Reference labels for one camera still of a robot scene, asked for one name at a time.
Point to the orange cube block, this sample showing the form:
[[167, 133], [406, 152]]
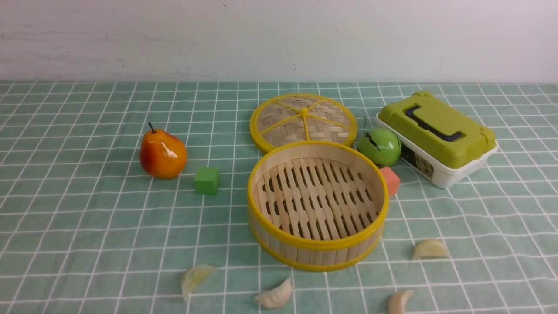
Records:
[[391, 179]]

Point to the white dumpling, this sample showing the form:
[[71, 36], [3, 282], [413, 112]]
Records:
[[276, 297], [397, 303]]

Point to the orange red pear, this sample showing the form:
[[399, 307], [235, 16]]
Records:
[[162, 155]]

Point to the bamboo steamer tray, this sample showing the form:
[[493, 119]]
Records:
[[317, 206]]

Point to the green lidded white box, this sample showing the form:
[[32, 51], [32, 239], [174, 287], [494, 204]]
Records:
[[441, 143]]

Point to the bamboo steamer lid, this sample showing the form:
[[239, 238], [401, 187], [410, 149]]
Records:
[[300, 117]]

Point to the pale green dumpling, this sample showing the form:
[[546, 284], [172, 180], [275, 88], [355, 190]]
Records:
[[194, 277]]

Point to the green cube block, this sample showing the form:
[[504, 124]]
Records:
[[207, 181]]

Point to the green apple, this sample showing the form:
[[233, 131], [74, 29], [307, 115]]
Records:
[[381, 146]]

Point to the pale yellow dumpling right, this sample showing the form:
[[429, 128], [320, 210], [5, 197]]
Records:
[[430, 249]]

